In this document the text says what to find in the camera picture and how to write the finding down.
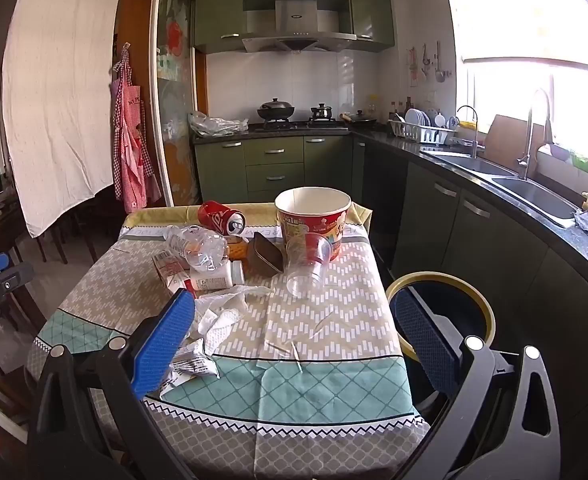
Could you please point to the window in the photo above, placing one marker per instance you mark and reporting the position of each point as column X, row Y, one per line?
column 524, row 20

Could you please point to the small black pot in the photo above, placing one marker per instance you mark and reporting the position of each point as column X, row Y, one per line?
column 322, row 111

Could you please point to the patterned tablecloth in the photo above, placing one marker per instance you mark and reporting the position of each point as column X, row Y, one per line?
column 299, row 320

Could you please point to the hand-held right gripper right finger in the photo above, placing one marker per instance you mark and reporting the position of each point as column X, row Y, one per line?
column 421, row 332

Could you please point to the steel range hood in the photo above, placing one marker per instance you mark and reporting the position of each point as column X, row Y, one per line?
column 296, row 22

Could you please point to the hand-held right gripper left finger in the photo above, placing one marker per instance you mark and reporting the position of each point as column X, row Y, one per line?
column 166, row 340

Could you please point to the black frying pan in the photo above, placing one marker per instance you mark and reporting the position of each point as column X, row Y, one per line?
column 361, row 120

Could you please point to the yellow-rimmed bin with black bag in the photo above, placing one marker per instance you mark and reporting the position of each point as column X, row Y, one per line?
column 474, row 292

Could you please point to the dark green sink cabinets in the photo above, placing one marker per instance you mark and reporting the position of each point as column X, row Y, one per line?
column 474, row 240

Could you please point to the clear plastic cup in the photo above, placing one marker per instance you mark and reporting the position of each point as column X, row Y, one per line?
column 306, row 270

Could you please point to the steel double sink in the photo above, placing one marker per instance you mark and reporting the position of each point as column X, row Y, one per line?
column 539, row 195

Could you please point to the orange snack pack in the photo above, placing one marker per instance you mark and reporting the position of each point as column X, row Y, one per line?
column 236, row 250

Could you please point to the white dish rack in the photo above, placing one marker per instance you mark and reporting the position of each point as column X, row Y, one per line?
column 421, row 134

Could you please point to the brown plastic tray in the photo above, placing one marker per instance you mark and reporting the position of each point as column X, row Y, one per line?
column 264, row 256

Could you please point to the sliding glass door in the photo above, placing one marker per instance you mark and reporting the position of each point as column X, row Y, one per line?
column 173, row 110

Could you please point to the crumpled silver wrapper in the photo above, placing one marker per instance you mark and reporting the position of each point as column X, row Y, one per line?
column 193, row 360

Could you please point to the black kitchen countertop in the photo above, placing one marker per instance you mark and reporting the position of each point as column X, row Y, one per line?
column 404, row 145

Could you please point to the red and white carton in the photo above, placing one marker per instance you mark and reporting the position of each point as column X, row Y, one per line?
column 166, row 266

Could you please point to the gas stove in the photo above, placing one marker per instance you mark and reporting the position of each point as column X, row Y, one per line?
column 299, row 126

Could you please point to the green stove cabinets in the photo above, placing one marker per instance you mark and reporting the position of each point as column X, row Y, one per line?
column 274, row 167

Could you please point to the red checked apron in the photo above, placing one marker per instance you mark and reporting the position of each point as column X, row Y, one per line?
column 131, row 150

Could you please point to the clear plastic bags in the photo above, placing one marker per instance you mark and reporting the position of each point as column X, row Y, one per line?
column 213, row 125

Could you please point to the stack of plates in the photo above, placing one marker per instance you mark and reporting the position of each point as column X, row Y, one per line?
column 416, row 117

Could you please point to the wooden cutting board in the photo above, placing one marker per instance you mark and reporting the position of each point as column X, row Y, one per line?
column 506, row 145

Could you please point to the tall steel faucet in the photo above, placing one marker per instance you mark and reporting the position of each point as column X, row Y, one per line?
column 528, row 145

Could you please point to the condiment bottles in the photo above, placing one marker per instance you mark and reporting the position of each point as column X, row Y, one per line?
column 399, row 109

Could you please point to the crumpled white paper towel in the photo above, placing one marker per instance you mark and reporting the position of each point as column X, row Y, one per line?
column 218, row 325

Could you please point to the hanging kitchen utensils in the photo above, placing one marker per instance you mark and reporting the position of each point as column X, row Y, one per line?
column 439, row 67

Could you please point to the white pill bottle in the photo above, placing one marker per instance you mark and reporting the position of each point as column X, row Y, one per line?
column 213, row 277

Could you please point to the red paper bucket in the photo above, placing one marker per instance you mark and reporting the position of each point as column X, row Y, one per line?
column 294, row 217

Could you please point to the white hanging sheet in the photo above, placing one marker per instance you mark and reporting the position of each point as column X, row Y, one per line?
column 58, row 85

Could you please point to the green upper cabinets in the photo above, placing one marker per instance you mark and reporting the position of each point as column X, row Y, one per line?
column 218, row 10

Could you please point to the crushed clear plastic bottle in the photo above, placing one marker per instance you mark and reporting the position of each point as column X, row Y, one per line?
column 198, row 250

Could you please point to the red soda can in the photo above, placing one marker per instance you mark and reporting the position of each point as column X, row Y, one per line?
column 213, row 215

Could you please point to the black wok with lid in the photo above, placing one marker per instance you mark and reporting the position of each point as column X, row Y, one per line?
column 276, row 109

